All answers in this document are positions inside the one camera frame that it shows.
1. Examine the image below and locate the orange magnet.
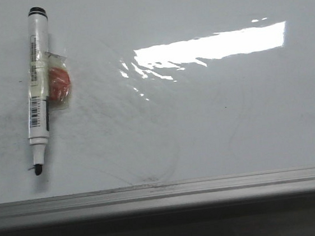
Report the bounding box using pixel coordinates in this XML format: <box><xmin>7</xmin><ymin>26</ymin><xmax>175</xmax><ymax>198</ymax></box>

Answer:
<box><xmin>46</xmin><ymin>52</ymin><xmax>72</xmax><ymax>110</ymax></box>

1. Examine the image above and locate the white whiteboard marker pen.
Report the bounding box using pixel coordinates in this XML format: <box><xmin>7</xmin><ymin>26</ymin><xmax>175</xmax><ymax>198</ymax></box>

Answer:
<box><xmin>27</xmin><ymin>7</ymin><xmax>50</xmax><ymax>176</ymax></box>

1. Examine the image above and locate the white glossy whiteboard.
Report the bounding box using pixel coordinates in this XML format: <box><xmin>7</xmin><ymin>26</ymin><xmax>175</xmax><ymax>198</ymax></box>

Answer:
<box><xmin>0</xmin><ymin>0</ymin><xmax>315</xmax><ymax>203</ymax></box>

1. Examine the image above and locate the aluminium whiteboard frame rail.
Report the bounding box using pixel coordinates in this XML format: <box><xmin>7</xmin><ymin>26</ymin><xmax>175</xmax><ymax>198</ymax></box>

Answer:
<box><xmin>0</xmin><ymin>167</ymin><xmax>315</xmax><ymax>232</ymax></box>

